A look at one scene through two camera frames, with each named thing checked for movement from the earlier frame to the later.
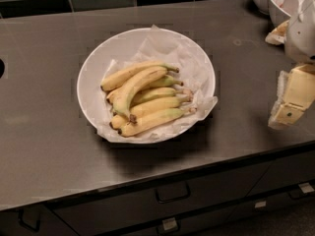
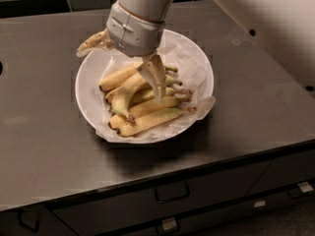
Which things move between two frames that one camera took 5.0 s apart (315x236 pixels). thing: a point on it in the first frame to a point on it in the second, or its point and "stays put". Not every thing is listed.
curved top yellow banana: x=123 y=94 stays put
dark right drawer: x=285 y=173 stays put
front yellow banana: x=153 y=122 stays put
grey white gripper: x=301 y=33 to x=134 y=33
